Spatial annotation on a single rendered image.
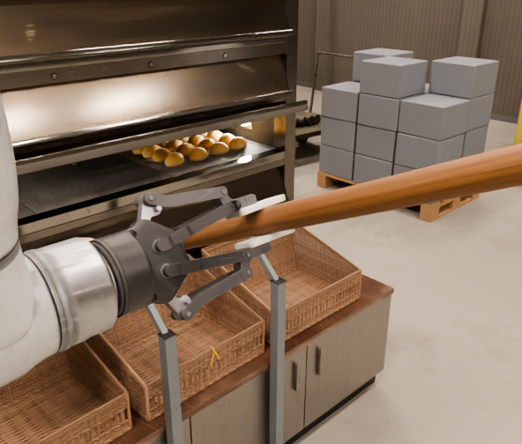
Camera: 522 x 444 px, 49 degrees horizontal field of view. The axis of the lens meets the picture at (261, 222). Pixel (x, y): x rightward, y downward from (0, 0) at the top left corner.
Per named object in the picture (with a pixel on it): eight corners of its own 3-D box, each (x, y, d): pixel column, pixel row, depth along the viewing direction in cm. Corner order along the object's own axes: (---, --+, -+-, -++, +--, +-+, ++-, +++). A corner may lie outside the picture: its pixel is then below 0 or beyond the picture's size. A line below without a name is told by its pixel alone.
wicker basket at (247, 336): (76, 360, 222) (66, 299, 210) (190, 306, 258) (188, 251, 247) (148, 425, 190) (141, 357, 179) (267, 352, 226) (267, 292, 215)
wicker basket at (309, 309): (200, 302, 261) (197, 247, 250) (287, 262, 296) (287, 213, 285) (275, 349, 228) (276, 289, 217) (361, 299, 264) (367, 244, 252)
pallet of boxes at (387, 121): (478, 197, 542) (501, 60, 491) (429, 223, 487) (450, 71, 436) (368, 166, 626) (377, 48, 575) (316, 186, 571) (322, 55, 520)
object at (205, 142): (100, 141, 287) (99, 130, 285) (178, 125, 317) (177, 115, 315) (170, 169, 247) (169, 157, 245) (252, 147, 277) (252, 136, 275)
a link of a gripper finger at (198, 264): (164, 262, 54) (167, 277, 54) (256, 247, 61) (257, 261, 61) (145, 266, 57) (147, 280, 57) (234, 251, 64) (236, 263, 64)
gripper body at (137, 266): (68, 241, 54) (151, 216, 60) (96, 325, 55) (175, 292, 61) (100, 232, 49) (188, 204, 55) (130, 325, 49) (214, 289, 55)
